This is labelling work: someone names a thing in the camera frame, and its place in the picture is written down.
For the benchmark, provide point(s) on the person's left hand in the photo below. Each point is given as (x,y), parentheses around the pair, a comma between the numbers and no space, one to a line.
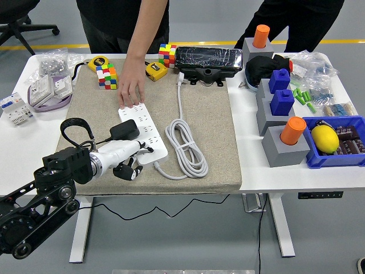
(131,81)

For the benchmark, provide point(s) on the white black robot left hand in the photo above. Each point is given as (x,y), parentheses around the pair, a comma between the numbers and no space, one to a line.
(119,152)

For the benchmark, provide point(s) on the black power adapter plug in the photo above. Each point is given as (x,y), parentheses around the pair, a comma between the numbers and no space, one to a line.
(125,129)

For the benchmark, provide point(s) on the white power strip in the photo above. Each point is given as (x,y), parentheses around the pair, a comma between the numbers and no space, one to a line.
(142,117)

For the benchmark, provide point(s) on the person's left forearm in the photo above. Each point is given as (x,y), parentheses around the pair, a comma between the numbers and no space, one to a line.
(145,31)

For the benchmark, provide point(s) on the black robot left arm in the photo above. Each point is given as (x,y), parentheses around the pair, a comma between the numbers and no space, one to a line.
(71,162)

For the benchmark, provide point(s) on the colourful puzzle cube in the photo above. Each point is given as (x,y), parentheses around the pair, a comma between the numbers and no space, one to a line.
(167,55)
(107,77)

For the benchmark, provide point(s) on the yellow tape measure silver clip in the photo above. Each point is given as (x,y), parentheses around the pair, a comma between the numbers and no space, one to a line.
(159,72)

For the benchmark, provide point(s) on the yellow tape measure black label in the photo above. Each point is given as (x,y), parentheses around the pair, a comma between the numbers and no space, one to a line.
(98,61)

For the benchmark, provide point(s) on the person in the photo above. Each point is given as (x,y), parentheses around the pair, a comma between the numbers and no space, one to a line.
(114,23)
(302,23)

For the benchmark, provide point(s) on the black device in plastic film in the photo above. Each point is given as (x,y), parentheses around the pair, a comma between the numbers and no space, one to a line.
(208,57)

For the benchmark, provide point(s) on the clear bag of screws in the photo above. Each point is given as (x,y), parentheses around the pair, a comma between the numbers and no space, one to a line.
(52,64)

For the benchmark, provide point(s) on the purple plastic tray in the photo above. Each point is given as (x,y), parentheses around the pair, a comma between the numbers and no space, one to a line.
(51,108)

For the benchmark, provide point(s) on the white table leg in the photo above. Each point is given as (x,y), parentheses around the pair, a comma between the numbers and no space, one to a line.
(81,228)
(280,225)

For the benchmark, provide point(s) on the grey-brown fabric mat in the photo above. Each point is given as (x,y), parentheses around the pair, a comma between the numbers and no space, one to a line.
(205,128)

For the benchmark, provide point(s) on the white circuit breaker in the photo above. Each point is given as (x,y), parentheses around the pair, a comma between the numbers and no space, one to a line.
(17,114)

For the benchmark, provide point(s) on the white blue plastic object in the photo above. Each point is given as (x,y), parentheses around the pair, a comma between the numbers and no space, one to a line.
(253,87)

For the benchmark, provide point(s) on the black office chair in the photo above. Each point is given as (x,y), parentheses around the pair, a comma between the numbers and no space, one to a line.
(17,31)

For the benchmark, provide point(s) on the grey square holder block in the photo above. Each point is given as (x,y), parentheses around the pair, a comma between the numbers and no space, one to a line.
(263,88)
(285,157)
(263,117)
(256,52)

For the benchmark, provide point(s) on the black cloth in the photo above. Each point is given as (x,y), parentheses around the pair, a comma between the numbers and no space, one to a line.
(261,68)

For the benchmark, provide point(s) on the orange cylinder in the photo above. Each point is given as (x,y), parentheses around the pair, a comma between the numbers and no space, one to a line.
(292,131)
(261,35)

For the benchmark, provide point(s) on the silver box under table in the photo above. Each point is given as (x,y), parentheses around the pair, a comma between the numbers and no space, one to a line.
(252,204)

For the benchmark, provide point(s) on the blue square peg block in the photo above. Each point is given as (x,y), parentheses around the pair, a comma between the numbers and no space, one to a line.
(279,81)
(282,102)

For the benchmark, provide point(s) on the large clear parts bag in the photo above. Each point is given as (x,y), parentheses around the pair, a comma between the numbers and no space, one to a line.
(313,64)

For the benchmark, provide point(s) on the clear bag blue components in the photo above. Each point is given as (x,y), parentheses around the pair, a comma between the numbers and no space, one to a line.
(320,95)

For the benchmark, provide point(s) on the small black clip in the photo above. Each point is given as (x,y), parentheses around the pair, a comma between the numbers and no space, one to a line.
(320,123)

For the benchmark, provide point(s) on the yellow lemon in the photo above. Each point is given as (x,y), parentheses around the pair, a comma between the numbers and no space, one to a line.
(325,138)

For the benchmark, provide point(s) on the black table control panel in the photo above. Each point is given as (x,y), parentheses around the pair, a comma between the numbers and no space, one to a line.
(319,195)

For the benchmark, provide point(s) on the blue plastic bin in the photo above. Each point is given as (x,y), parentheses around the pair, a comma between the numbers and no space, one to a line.
(328,161)

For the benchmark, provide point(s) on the clear bag of resistors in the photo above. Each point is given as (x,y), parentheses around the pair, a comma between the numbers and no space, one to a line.
(339,109)

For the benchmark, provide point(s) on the dark brown cylinders pack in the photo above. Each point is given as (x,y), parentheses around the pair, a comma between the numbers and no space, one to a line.
(350,142)

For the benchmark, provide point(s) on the black shoe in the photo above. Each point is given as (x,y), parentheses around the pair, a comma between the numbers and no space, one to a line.
(361,266)

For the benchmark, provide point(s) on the white wall socket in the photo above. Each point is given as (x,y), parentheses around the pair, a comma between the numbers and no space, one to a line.
(41,90)
(61,85)

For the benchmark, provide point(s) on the green plastic wall anchor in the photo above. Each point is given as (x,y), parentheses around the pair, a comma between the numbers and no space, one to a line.
(311,108)
(306,96)
(297,93)
(300,100)

